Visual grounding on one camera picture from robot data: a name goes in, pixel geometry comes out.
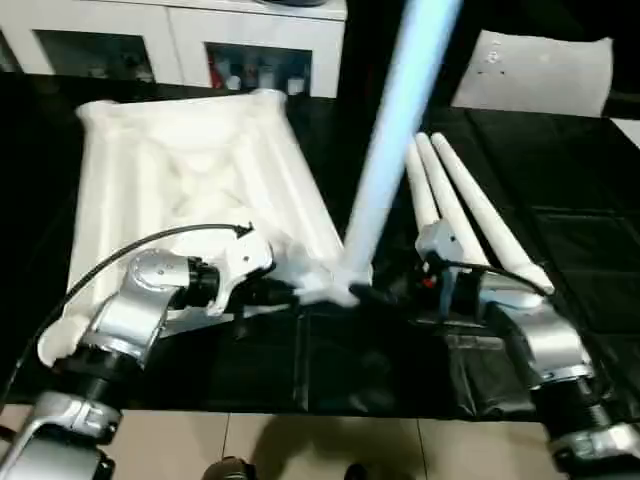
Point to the white plastic table leg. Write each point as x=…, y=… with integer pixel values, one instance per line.
x=455, y=215
x=422, y=195
x=400, y=130
x=495, y=225

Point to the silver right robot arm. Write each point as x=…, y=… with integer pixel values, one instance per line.
x=540, y=340

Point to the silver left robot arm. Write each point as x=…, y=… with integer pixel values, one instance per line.
x=120, y=330

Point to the black work mat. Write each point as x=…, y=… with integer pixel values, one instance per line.
x=590, y=200

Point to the white flat panel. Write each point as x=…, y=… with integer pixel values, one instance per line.
x=540, y=75

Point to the white sheet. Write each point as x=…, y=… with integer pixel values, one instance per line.
x=628, y=128

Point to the white glass-door cabinet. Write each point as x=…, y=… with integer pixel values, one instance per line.
x=170, y=40

